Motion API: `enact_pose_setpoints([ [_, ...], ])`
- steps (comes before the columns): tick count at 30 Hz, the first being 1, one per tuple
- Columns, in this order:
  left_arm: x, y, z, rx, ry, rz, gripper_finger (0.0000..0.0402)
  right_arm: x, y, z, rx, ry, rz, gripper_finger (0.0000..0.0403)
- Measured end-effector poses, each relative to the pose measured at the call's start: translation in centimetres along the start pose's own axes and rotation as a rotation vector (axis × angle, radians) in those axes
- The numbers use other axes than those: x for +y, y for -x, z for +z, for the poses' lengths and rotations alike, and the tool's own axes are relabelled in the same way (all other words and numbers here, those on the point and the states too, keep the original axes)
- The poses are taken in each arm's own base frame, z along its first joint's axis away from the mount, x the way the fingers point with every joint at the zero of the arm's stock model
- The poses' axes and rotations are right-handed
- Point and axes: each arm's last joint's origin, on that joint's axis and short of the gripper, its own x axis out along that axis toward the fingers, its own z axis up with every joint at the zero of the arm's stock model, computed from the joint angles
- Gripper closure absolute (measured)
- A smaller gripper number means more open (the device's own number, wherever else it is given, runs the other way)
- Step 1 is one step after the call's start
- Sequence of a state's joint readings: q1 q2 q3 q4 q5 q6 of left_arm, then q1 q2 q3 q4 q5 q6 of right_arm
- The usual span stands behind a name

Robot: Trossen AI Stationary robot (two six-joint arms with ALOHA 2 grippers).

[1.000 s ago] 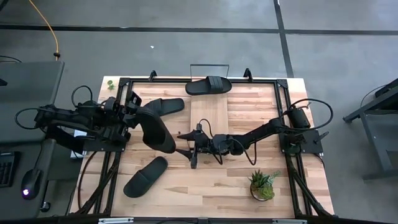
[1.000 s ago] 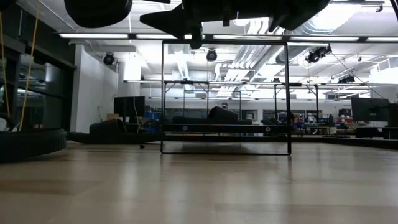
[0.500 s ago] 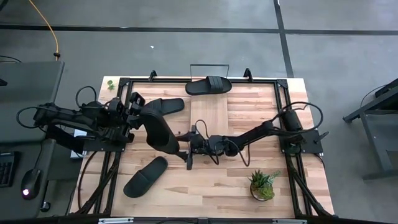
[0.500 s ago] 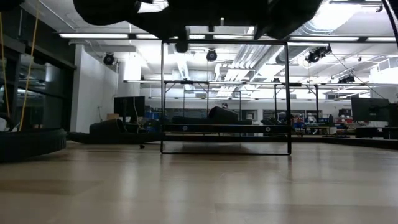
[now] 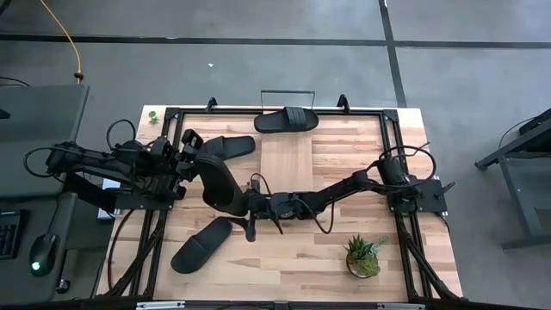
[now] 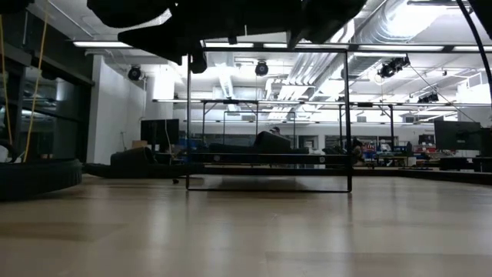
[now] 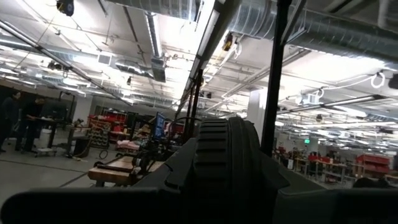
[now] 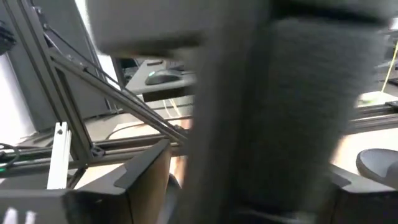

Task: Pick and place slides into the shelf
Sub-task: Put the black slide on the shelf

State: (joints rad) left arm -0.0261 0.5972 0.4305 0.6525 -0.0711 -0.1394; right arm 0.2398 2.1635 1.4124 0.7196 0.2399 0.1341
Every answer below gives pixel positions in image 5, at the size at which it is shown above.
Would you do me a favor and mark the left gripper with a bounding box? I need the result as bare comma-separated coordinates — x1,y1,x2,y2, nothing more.
150,136,212,182

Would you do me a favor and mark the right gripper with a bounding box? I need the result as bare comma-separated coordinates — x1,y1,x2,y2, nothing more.
226,191,302,243

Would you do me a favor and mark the black foam slide sandal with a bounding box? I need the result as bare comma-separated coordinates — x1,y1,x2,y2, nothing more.
201,134,257,161
170,215,234,276
201,153,250,217
252,106,320,134

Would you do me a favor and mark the white power box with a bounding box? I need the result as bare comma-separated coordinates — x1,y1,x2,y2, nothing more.
96,178,121,220

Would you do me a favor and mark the potted green succulent plant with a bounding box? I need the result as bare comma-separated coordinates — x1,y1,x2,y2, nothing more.
343,233,389,280

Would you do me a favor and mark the dark grey flat panel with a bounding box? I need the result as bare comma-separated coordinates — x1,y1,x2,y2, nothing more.
0,84,90,200

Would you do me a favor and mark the black computer mouse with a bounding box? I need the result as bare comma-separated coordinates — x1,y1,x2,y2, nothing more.
28,232,58,277

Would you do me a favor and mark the black keyboard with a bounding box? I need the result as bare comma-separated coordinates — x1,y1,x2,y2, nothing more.
0,209,22,261

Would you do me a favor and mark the grey desk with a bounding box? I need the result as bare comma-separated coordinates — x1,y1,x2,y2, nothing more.
0,191,78,305

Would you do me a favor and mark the dark metal desk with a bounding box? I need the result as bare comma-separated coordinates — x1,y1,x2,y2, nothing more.
474,107,551,251

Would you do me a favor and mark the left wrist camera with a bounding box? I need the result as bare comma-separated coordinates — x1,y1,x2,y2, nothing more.
181,127,205,151

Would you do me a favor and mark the black aluminium table frame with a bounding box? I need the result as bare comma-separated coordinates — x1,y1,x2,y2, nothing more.
96,94,461,302

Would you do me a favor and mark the black wire rack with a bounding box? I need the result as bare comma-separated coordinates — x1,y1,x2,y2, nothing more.
259,89,317,206

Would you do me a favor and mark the silver metal bracket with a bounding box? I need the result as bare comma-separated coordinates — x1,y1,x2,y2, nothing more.
136,301,186,310
377,302,426,310

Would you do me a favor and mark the yellow cable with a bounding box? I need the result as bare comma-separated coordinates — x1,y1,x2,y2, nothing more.
40,0,85,85

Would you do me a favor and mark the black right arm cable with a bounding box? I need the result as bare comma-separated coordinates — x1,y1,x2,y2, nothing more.
300,144,438,236

